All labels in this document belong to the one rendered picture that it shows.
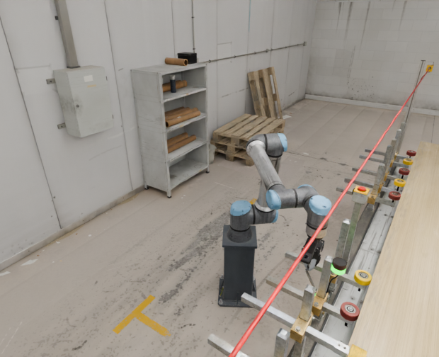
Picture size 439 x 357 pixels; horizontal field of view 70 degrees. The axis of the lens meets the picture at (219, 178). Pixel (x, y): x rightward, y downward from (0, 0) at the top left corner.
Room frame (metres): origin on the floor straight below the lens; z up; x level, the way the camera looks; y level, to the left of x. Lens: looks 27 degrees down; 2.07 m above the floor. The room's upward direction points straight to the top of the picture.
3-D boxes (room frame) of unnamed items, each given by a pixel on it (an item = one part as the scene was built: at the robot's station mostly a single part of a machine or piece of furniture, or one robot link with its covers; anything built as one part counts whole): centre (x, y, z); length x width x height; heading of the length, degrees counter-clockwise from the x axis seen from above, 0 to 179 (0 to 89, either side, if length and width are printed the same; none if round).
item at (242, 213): (1.90, -0.16, 0.79); 0.17 x 0.15 x 0.18; 97
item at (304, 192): (1.24, -0.40, 1.33); 0.12 x 0.12 x 0.09; 7
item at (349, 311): (0.97, -0.59, 0.85); 0.08 x 0.08 x 0.11
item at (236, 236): (1.90, -0.15, 0.65); 0.19 x 0.19 x 0.10
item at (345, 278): (1.29, -0.57, 0.84); 0.43 x 0.03 x 0.04; 55
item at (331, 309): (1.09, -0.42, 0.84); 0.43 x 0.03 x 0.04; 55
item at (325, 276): (1.08, -0.50, 0.87); 0.03 x 0.03 x 0.48; 55
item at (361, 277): (1.18, -0.73, 0.85); 0.08 x 0.08 x 0.11
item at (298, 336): (0.86, -0.34, 0.95); 0.13 x 0.06 x 0.05; 145
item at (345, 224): (1.29, -0.64, 0.93); 0.03 x 0.03 x 0.48; 55
